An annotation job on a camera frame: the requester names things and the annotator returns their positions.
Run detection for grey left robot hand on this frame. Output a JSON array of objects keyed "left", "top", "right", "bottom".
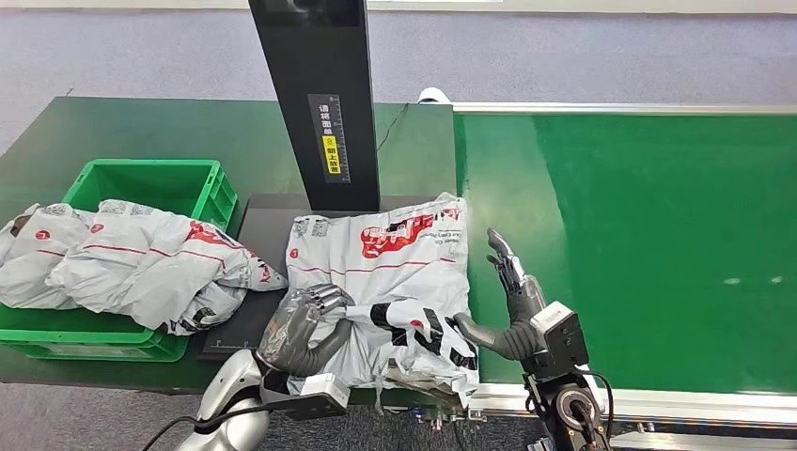
[{"left": 257, "top": 283, "right": 356, "bottom": 379}]

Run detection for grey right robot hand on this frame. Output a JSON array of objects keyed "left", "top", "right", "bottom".
[{"left": 453, "top": 227, "right": 549, "bottom": 363}]

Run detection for grey plastic mailer package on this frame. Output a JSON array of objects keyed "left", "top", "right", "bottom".
[
  {"left": 0, "top": 202, "right": 96, "bottom": 311},
  {"left": 46, "top": 198, "right": 289, "bottom": 338},
  {"left": 285, "top": 192, "right": 481, "bottom": 411}
]

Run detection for green conveyor belt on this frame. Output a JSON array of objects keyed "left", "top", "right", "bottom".
[{"left": 454, "top": 112, "right": 797, "bottom": 397}]

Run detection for green plastic delivery crate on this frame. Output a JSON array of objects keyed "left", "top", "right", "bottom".
[{"left": 0, "top": 158, "right": 240, "bottom": 365}]

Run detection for black inbound scanner machine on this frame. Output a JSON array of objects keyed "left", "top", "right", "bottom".
[{"left": 197, "top": 0, "right": 440, "bottom": 364}]

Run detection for black yellow label sticker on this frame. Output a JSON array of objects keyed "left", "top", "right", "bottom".
[{"left": 306, "top": 93, "right": 352, "bottom": 185}]

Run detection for dark green table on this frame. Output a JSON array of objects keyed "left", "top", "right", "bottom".
[{"left": 0, "top": 96, "right": 460, "bottom": 397}]

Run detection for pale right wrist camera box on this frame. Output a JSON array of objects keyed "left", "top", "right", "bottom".
[{"left": 527, "top": 301, "right": 590, "bottom": 381}]

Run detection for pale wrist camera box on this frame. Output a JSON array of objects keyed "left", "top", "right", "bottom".
[
  {"left": 267, "top": 372, "right": 352, "bottom": 421},
  {"left": 527, "top": 301, "right": 590, "bottom": 381}
]

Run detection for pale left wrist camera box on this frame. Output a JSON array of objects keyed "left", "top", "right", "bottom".
[{"left": 267, "top": 372, "right": 352, "bottom": 421}]

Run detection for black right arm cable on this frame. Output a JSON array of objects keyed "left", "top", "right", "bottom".
[{"left": 585, "top": 370, "right": 616, "bottom": 440}]

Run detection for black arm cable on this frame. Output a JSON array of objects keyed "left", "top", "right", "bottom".
[
  {"left": 141, "top": 403, "right": 275, "bottom": 451},
  {"left": 585, "top": 370, "right": 616, "bottom": 440}
]

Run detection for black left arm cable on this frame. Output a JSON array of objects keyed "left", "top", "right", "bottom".
[{"left": 141, "top": 403, "right": 275, "bottom": 451}]

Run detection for thin black table cable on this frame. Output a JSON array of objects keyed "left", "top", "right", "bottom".
[{"left": 376, "top": 102, "right": 411, "bottom": 152}]

